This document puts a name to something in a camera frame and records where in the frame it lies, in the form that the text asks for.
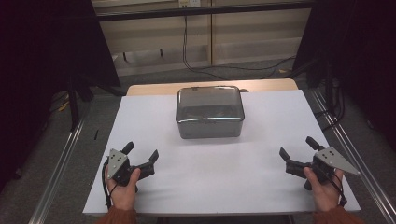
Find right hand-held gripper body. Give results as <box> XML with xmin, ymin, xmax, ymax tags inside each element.
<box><xmin>285</xmin><ymin>147</ymin><xmax>361</xmax><ymax>191</ymax></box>

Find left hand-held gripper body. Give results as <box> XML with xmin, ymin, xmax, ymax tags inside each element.
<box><xmin>106</xmin><ymin>147</ymin><xmax>156</xmax><ymax>187</ymax></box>

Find clear plastic storage box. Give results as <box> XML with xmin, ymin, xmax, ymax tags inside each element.
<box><xmin>176</xmin><ymin>85</ymin><xmax>246</xmax><ymax>140</ymax></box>

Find clear plastic box lid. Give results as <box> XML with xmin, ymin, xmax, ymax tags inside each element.
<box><xmin>176</xmin><ymin>85</ymin><xmax>246</xmax><ymax>124</ymax></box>

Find person's left hand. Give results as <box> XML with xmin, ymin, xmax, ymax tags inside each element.
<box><xmin>105</xmin><ymin>166</ymin><xmax>142</xmax><ymax>212</ymax></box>

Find person's right hand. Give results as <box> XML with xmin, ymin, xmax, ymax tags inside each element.
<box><xmin>303</xmin><ymin>166</ymin><xmax>344</xmax><ymax>213</ymax></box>

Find wooden table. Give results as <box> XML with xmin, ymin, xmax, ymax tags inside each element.
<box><xmin>125</xmin><ymin>77</ymin><xmax>300</xmax><ymax>97</ymax></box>

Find white table cover board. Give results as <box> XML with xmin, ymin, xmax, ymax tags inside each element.
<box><xmin>82</xmin><ymin>89</ymin><xmax>362</xmax><ymax>217</ymax></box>

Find black metal stand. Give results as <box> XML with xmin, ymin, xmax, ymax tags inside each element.
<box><xmin>65</xmin><ymin>74</ymin><xmax>95</xmax><ymax>132</ymax></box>

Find black curtain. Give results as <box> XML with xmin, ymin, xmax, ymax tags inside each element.
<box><xmin>0</xmin><ymin>0</ymin><xmax>122</xmax><ymax>194</ymax></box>
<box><xmin>291</xmin><ymin>0</ymin><xmax>396</xmax><ymax>153</ymax></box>

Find black horizontal bar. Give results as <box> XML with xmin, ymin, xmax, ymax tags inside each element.
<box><xmin>95</xmin><ymin>1</ymin><xmax>316</xmax><ymax>22</ymax></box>

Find metal floor rail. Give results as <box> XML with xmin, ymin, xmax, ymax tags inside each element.
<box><xmin>27</xmin><ymin>118</ymin><xmax>88</xmax><ymax>224</ymax></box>
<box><xmin>311</xmin><ymin>88</ymin><xmax>396</xmax><ymax>224</ymax></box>

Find left hand-held gripper black cable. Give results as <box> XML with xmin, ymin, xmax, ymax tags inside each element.
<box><xmin>101</xmin><ymin>160</ymin><xmax>119</xmax><ymax>210</ymax></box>

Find hand-held gripper black cable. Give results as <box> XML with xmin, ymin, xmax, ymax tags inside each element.
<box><xmin>101</xmin><ymin>160</ymin><xmax>119</xmax><ymax>210</ymax></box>
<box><xmin>321</xmin><ymin>170</ymin><xmax>348</xmax><ymax>208</ymax></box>

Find right hand-held gripper black cable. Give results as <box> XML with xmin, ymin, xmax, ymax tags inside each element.
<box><xmin>321</xmin><ymin>170</ymin><xmax>348</xmax><ymax>208</ymax></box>

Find black floor cables bundle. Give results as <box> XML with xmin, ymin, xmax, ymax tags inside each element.
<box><xmin>313</xmin><ymin>77</ymin><xmax>347</xmax><ymax>133</ymax></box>

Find black hanging wall cable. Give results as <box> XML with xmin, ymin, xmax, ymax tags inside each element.
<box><xmin>181</xmin><ymin>15</ymin><xmax>297</xmax><ymax>81</ymax></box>

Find white wall outlet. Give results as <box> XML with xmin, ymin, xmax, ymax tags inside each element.
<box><xmin>177</xmin><ymin>0</ymin><xmax>202</xmax><ymax>8</ymax></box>

